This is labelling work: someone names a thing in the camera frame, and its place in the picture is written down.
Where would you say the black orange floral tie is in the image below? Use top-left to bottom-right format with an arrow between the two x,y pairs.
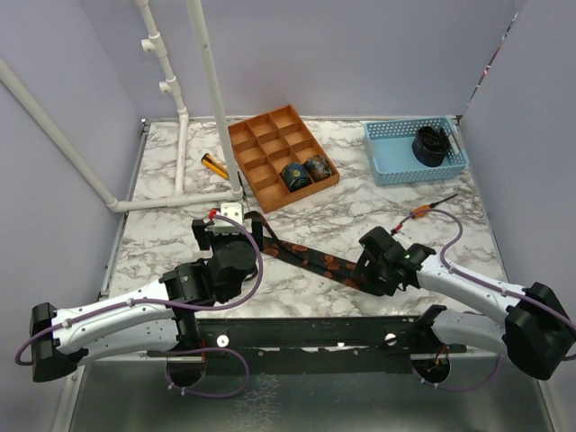
258,213 -> 361,291

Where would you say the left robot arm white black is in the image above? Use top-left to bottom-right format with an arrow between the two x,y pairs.
24,209 -> 264,383

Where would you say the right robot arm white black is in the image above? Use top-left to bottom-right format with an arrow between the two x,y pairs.
355,227 -> 575,381

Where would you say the yellow utility knife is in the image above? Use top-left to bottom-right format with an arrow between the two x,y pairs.
201,153 -> 230,180

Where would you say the rolled navy yellow tie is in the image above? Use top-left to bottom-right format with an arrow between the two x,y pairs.
280,162 -> 312,193

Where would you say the orange wooden compartment tray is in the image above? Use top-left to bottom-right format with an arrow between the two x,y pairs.
229,104 -> 340,213

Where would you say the rolled brown floral tie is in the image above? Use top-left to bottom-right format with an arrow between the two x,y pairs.
304,154 -> 332,183

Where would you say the light blue plastic basket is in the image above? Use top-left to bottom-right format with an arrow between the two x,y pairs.
364,117 -> 469,186

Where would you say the rolled black tie in basket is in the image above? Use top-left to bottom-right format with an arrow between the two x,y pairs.
411,126 -> 451,167

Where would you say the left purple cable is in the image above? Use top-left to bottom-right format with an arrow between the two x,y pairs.
14,212 -> 265,399

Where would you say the purple cable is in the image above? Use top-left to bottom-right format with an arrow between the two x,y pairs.
391,208 -> 576,392
14,212 -> 265,399

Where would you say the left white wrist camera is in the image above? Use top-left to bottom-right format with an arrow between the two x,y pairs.
209,202 -> 244,227

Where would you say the white PVC pipe frame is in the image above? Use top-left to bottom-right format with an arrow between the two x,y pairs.
0,0 -> 245,213

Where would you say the small green handled screwdriver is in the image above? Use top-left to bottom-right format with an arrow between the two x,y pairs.
238,171 -> 247,199

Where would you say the orange handled screwdriver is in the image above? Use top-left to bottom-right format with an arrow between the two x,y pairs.
409,193 -> 457,219

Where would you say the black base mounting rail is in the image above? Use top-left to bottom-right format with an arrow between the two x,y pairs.
94,314 -> 469,377

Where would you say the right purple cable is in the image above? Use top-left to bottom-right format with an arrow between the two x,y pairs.
391,208 -> 576,392

